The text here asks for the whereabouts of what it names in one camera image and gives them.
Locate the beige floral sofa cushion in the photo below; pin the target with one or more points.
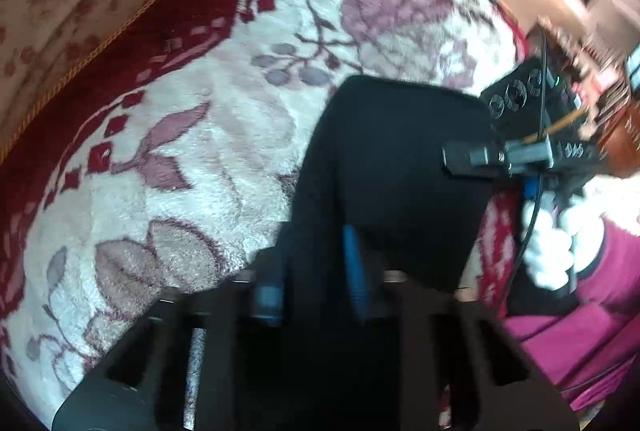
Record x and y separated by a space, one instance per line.
65 1

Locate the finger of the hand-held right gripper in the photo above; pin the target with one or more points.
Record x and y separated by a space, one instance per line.
500 157

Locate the person's right hand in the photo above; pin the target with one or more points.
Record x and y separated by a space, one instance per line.
547 241

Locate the person's right forearm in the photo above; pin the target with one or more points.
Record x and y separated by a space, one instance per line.
600 311

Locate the white and red floral blanket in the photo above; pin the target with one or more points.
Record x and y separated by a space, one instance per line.
200 151

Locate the black pants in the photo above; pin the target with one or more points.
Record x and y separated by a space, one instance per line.
395 171

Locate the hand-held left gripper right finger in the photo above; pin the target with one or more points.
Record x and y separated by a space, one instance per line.
355 268

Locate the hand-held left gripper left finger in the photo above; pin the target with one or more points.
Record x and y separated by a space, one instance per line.
270 298

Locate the brown wooden furniture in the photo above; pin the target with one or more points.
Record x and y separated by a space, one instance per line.
625 141

